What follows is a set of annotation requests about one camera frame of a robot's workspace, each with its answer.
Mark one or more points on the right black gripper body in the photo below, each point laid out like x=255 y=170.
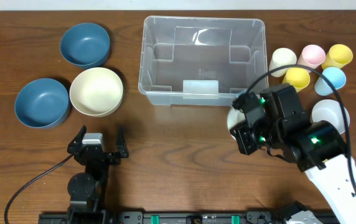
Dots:
x=253 y=139

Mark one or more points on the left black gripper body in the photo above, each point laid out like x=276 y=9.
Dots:
x=109 y=160

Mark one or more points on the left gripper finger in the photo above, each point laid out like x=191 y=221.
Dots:
x=121 y=144
x=75 y=146

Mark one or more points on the small white bowl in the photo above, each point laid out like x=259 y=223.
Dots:
x=234 y=117

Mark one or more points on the small grey bowl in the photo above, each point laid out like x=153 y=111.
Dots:
x=328 y=110

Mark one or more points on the cream cup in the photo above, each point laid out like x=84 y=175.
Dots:
x=282 y=57

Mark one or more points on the pink cup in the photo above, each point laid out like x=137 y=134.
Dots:
x=312 y=56

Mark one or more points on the light blue cup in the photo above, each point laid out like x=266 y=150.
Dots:
x=335 y=75

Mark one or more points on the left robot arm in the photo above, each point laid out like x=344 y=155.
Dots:
x=86 y=189

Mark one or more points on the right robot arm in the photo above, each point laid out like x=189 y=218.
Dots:
x=275 y=119

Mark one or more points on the clear plastic storage container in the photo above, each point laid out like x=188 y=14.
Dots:
x=200 y=60

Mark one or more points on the near blue bowl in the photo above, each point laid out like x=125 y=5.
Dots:
x=43 y=104

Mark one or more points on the blue bowl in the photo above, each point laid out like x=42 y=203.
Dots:
x=43 y=104
x=86 y=45

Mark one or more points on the large cream bowl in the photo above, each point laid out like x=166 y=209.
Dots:
x=96 y=92

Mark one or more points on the near yellow cup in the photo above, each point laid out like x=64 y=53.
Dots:
x=299 y=78

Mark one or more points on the yellow cup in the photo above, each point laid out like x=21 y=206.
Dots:
x=299 y=78
x=338 y=56

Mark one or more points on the far blue bowl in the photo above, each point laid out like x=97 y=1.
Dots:
x=86 y=45

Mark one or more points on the far yellow cup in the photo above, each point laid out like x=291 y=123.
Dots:
x=338 y=56

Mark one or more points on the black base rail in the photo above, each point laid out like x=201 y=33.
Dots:
x=294 y=213

